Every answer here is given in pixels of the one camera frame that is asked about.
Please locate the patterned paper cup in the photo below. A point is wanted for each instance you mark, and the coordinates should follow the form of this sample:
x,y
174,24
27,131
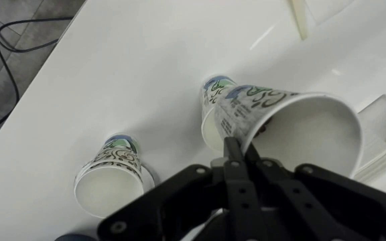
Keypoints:
x,y
211,91
292,127
114,178

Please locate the patterned paper cup on table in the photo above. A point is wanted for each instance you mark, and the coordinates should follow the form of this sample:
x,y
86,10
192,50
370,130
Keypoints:
x,y
211,91

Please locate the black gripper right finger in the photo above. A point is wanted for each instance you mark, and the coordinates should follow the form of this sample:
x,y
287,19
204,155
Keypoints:
x,y
325,205

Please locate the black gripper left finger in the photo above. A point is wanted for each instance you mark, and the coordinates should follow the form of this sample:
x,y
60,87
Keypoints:
x,y
188,198

